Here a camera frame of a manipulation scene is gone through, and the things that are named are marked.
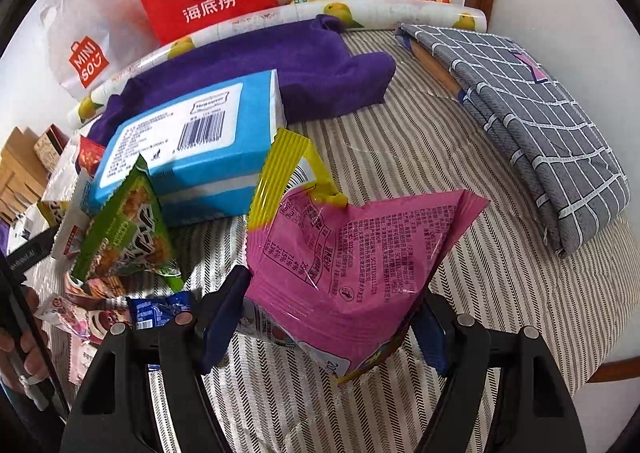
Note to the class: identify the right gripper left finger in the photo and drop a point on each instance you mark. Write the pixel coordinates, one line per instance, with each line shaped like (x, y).
(113, 411)

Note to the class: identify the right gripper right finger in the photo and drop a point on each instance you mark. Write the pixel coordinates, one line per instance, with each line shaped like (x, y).
(534, 411)

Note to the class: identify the pink peach snack packet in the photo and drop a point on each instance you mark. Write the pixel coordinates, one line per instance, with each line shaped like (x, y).
(81, 356)

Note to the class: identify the pink panda snack bag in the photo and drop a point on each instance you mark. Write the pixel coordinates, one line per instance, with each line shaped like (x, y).
(86, 310)

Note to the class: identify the blue snack packet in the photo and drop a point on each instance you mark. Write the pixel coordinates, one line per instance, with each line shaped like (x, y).
(147, 313)

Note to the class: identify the green snack packet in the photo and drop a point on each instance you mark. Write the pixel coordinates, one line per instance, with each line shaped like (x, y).
(129, 235)

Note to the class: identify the red snack packet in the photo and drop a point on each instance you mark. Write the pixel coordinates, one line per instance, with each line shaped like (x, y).
(89, 156)

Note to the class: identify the magenta snack bag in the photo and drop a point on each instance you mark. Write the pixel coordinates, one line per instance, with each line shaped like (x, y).
(343, 280)

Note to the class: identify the yellow snack packet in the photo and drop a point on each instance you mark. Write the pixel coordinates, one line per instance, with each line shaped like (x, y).
(53, 211)

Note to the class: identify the person left hand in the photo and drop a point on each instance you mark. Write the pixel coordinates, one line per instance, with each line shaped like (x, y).
(33, 364)

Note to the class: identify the striped mattress pad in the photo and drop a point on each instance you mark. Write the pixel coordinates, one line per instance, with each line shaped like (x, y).
(269, 396)

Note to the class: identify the patterned book box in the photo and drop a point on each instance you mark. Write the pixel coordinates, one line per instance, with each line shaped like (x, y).
(49, 147)

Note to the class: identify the blue tissue box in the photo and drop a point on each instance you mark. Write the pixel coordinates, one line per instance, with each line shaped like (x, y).
(204, 150)

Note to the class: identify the grey checked folded cloth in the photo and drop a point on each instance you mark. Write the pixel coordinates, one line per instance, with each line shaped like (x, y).
(571, 172)

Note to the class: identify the white Miniso plastic bag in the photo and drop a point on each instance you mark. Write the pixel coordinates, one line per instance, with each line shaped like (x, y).
(88, 41)

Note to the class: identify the purple towel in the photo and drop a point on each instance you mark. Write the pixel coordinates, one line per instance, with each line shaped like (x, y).
(318, 77)

